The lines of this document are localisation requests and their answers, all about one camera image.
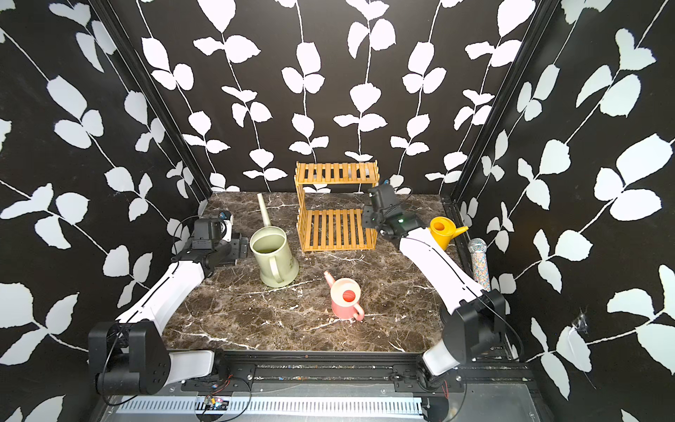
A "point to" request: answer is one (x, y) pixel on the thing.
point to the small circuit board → (211, 403)
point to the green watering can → (278, 265)
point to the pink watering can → (344, 296)
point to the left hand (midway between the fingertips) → (231, 236)
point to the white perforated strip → (274, 406)
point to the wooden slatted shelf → (330, 199)
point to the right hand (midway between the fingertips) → (366, 207)
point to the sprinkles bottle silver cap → (478, 248)
